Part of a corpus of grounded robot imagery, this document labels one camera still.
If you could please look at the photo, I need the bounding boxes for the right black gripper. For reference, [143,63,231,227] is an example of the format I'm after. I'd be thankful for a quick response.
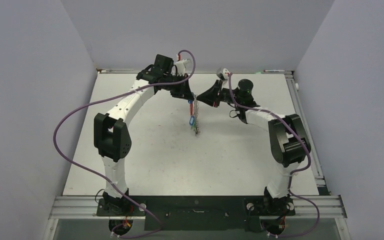
[197,79,243,108]

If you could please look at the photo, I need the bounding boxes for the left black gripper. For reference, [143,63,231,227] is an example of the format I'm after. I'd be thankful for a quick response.
[162,73,193,101]

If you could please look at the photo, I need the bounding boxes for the grey red keyring holder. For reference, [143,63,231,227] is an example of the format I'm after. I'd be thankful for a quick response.
[188,93,201,136]

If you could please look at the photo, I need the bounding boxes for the blue key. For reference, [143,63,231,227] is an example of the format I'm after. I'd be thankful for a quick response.
[189,115,196,127]

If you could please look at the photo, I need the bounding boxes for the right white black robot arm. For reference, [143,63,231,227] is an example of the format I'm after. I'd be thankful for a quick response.
[197,78,311,215]

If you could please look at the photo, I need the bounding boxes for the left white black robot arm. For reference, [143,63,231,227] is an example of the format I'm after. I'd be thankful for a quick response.
[93,54,194,215]

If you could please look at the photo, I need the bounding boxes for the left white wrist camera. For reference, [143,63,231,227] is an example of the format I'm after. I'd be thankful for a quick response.
[174,59,192,76]

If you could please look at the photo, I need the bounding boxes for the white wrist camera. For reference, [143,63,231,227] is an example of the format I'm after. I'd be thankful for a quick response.
[174,59,192,76]
[216,67,231,81]

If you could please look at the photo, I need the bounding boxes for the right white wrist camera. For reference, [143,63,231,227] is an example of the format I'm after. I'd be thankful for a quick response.
[216,67,231,81]

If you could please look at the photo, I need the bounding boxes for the aluminium back rail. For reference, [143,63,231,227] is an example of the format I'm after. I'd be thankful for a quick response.
[96,68,294,75]

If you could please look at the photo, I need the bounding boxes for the aluminium rail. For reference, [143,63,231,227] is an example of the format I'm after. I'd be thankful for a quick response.
[284,71,330,196]
[49,195,348,220]
[96,68,294,75]

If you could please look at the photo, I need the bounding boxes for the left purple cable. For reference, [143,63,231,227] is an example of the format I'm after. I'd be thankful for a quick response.
[52,49,197,239]

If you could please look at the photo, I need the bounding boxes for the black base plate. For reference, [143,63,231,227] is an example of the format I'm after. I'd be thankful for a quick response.
[96,195,296,234]

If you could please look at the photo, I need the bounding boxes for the aluminium right side rail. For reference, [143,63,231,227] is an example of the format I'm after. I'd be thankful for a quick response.
[284,71,330,196]

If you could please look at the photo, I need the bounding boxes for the aluminium front rail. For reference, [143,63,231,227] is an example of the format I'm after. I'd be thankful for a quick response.
[49,195,348,220]

